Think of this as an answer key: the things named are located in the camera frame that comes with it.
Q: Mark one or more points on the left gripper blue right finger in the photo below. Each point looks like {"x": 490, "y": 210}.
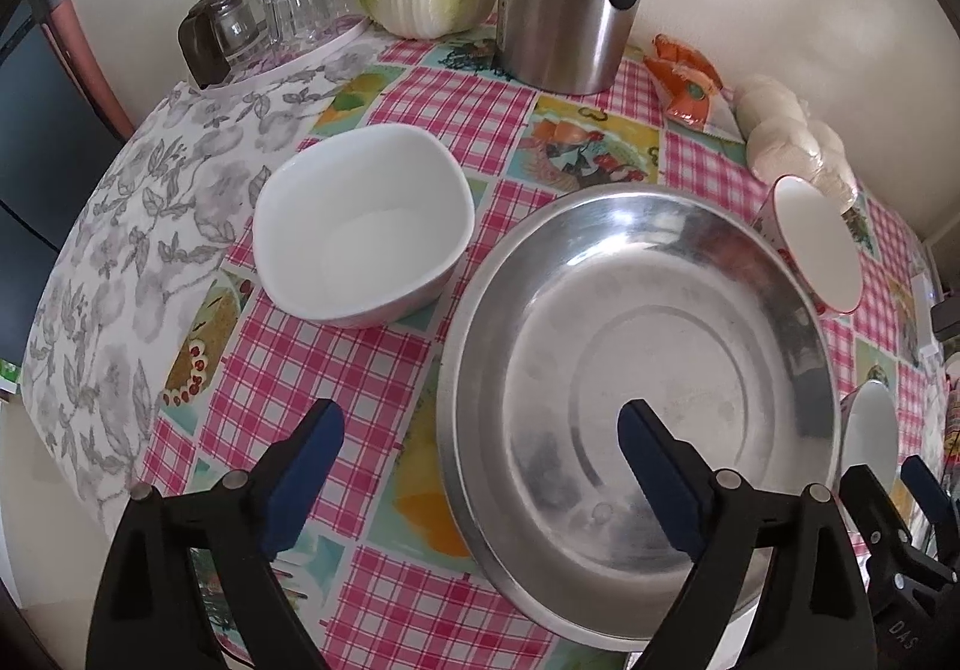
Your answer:
{"x": 670, "y": 472}

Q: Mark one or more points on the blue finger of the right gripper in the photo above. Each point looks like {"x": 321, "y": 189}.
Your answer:
{"x": 937, "y": 505}

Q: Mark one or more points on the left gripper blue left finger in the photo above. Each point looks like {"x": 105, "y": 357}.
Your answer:
{"x": 292, "y": 473}

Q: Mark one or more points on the pale blue round bowl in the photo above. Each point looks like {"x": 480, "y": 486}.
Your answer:
{"x": 869, "y": 432}

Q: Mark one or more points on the white square bowl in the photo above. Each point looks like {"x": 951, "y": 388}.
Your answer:
{"x": 362, "y": 228}

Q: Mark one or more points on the strawberry pattern bowl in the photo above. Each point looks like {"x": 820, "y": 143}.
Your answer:
{"x": 808, "y": 233}

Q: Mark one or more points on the checkered picture tablecloth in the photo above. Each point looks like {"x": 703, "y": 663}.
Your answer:
{"x": 379, "y": 576}

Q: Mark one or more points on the white power strip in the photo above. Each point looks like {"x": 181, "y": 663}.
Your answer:
{"x": 924, "y": 300}

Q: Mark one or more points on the grey floral tablecloth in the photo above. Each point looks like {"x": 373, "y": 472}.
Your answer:
{"x": 144, "y": 250}

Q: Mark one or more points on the bag of steamed buns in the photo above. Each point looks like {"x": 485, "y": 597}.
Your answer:
{"x": 781, "y": 139}

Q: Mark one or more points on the orange snack packet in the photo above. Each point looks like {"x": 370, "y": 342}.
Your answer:
{"x": 686, "y": 81}

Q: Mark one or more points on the tray of glass cups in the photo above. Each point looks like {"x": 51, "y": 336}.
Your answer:
{"x": 292, "y": 28}

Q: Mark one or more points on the glass teapot black handle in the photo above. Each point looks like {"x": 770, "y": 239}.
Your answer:
{"x": 214, "y": 35}

